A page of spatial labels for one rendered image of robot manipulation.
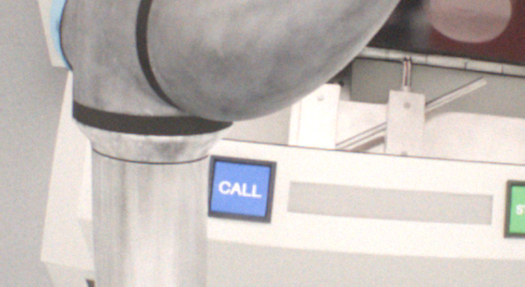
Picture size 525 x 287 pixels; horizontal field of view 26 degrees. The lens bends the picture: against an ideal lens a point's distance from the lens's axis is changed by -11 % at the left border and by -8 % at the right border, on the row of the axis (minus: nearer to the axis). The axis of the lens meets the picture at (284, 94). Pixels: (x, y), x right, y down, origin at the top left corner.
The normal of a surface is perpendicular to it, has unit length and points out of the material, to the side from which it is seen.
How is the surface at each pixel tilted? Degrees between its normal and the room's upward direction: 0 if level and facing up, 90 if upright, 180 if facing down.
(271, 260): 90
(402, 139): 0
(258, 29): 43
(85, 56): 57
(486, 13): 0
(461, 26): 0
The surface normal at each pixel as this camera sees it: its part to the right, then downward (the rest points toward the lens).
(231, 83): -0.07, 0.66
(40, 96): 0.04, -0.47
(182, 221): 0.62, 0.18
